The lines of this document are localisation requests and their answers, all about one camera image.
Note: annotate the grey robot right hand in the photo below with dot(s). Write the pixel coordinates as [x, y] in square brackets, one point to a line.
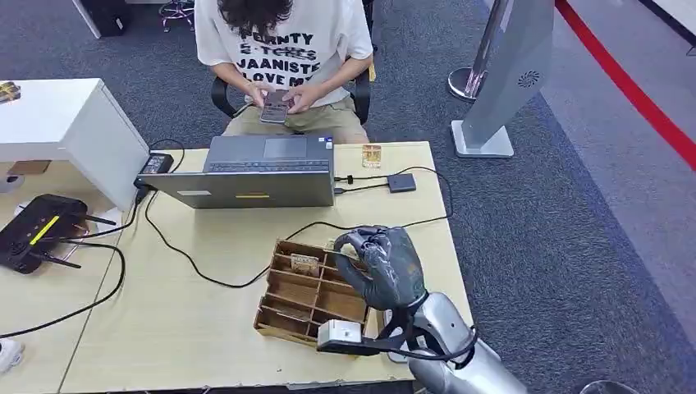
[391, 272]

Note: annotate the person's left hand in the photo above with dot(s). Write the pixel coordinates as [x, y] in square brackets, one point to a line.
[304, 98]

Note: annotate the person's right hand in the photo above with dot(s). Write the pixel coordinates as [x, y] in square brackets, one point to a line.
[258, 93]

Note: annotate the dark smartphone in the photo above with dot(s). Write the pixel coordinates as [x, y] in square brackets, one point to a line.
[274, 107]

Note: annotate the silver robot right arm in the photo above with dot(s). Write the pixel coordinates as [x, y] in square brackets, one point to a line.
[462, 364]

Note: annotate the person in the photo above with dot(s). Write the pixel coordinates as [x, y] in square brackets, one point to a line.
[282, 49]

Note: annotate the small dark usb hub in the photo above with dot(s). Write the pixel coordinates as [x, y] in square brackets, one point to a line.
[402, 183]

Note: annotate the grey laptop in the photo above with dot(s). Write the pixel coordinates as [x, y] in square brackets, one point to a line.
[244, 185]

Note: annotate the wooden compartment card box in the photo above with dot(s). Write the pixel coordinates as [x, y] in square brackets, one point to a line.
[296, 304]

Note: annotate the wheeled stool base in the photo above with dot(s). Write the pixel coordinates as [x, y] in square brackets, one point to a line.
[176, 11]

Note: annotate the black laptop power adapter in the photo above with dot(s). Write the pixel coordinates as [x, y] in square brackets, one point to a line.
[156, 163]

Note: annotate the black case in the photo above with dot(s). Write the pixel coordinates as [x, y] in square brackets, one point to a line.
[108, 16]

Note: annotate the white cabinet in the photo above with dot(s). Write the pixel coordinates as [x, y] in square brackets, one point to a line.
[65, 125]

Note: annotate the grey kiosk stand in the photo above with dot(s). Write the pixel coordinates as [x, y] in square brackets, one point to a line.
[505, 71]

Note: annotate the brown flat block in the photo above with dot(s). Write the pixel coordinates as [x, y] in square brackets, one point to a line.
[28, 167]

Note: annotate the clear glass rim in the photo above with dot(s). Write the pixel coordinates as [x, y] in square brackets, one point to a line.
[609, 387]

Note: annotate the small item on cabinet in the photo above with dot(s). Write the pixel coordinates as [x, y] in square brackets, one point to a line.
[8, 91]

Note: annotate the black router with yellow stripe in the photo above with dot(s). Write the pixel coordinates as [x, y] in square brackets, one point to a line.
[35, 231]

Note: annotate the red floor tape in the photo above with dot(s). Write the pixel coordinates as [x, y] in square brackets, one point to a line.
[625, 81]

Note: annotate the white rounded object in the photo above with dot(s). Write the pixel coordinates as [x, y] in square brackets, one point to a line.
[8, 354]

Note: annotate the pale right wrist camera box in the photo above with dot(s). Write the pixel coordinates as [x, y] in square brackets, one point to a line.
[340, 334]

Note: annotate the chrome stanchion post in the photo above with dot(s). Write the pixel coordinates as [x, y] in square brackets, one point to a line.
[478, 65]

